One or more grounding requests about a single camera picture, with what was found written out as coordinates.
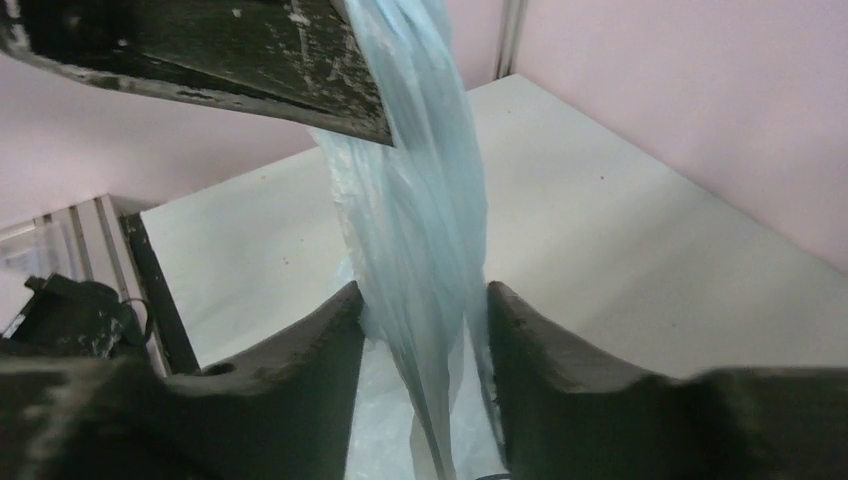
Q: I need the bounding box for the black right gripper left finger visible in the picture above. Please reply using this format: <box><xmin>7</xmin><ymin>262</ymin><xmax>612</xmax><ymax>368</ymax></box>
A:
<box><xmin>1</xmin><ymin>283</ymin><xmax>363</xmax><ymax>479</ymax></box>

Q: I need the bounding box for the left aluminium corner post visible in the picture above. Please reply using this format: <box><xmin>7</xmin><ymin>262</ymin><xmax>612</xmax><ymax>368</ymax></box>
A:
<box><xmin>493</xmin><ymin>0</ymin><xmax>529</xmax><ymax>80</ymax></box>

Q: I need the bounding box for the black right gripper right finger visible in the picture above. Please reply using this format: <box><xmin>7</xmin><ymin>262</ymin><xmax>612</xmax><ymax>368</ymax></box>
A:
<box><xmin>487</xmin><ymin>282</ymin><xmax>847</xmax><ymax>479</ymax></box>

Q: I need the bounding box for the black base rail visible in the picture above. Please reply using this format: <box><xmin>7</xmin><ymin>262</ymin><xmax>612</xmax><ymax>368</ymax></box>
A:
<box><xmin>120</xmin><ymin>213</ymin><xmax>200</xmax><ymax>374</ymax></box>

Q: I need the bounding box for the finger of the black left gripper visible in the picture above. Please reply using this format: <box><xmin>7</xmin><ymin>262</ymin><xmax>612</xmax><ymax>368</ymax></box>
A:
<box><xmin>1</xmin><ymin>0</ymin><xmax>392</xmax><ymax>145</ymax></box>

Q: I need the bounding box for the light blue printed plastic bag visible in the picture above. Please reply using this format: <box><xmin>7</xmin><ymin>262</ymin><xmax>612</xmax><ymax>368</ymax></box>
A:
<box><xmin>312</xmin><ymin>1</ymin><xmax>506</xmax><ymax>479</ymax></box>

